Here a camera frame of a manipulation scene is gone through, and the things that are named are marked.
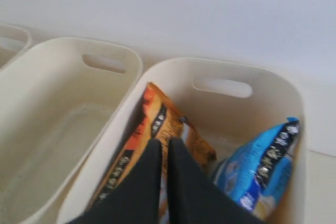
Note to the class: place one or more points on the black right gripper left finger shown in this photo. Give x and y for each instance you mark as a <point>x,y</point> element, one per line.
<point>136,198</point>

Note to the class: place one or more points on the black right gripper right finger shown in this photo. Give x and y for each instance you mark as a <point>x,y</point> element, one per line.
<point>193,198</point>

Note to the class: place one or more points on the blue noodle packet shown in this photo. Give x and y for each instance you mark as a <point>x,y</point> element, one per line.
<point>257,174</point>

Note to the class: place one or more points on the orange noodle packet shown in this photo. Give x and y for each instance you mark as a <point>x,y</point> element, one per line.
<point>161,120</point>

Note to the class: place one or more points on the cream bin circle mark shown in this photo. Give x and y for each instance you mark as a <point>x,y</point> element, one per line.
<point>229,104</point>

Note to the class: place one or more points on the cream bin square mark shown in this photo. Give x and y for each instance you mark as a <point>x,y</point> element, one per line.
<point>56,100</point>

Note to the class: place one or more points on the cream bin triangle mark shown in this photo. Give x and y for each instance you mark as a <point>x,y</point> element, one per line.
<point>14,42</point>

